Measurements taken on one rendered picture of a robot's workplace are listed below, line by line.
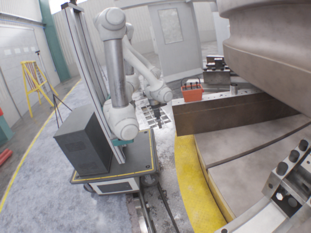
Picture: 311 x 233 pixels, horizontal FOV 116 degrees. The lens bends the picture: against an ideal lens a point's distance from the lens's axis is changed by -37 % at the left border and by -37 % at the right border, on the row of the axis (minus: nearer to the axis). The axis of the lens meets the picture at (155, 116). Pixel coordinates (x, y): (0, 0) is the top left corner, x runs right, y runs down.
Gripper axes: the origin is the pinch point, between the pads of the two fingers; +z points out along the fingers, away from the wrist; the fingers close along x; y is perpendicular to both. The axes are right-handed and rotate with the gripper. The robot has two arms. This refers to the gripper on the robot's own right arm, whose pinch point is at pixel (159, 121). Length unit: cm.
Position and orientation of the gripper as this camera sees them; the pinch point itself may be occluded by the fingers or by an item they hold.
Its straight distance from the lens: 127.1
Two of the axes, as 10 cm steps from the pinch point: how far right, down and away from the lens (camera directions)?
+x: 0.9, 4.8, -8.7
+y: -9.7, 2.3, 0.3
